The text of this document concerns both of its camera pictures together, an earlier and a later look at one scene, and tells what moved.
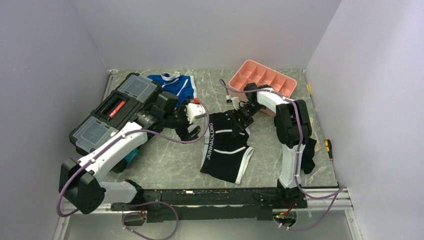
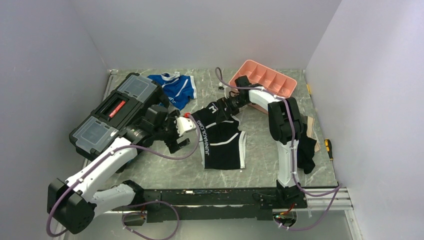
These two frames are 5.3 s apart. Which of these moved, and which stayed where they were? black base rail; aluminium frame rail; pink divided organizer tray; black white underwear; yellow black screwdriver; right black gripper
Moved: black white underwear; right black gripper
Stayed: pink divided organizer tray; black base rail; aluminium frame rail; yellow black screwdriver
